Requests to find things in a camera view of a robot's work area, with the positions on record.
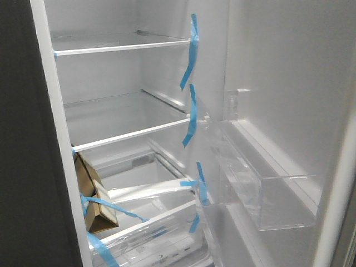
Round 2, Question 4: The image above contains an upper clear door bin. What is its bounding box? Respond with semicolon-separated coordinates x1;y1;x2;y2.
196;98;322;231

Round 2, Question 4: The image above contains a dark grey fridge door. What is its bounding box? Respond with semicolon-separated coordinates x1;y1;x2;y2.
1;1;82;266
195;1;355;266

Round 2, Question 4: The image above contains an upper glass fridge shelf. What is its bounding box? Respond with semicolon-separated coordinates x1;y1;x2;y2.
52;31;190;56

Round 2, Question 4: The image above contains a brown cardboard box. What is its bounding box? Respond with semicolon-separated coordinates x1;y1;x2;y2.
73;152;119;233

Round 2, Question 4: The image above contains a glass fridge shelf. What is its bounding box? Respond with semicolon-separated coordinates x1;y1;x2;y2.
52;31;190;56
65;91;189;152

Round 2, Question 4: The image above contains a clear crisper drawer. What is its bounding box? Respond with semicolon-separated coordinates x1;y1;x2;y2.
107;178;198;206
98;200;214;266

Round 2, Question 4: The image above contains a middle glass fridge shelf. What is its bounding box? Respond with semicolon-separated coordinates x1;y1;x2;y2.
65;91;189;152

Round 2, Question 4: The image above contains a blue tape on lower drawer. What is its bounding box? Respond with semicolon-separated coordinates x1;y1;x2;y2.
87;232;119;267

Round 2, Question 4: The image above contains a white fridge interior body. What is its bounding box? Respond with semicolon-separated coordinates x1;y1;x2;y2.
29;0;231;267

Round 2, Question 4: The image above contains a blue tape strip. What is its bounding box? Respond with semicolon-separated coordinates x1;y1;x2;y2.
182;84;197;147
179;13;200;90
196;162;209;205

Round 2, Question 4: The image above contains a top blue tape strip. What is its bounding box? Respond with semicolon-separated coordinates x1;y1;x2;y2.
179;13;200;90

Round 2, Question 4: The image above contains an upper clear crisper drawer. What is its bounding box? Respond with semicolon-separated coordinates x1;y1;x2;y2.
107;178;198;206

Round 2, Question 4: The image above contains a lower clear crisper drawer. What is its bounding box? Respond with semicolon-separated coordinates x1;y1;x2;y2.
98;200;214;266

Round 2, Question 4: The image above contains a blue tape across cardboard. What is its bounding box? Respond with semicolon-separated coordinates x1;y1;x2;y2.
80;193;149;223

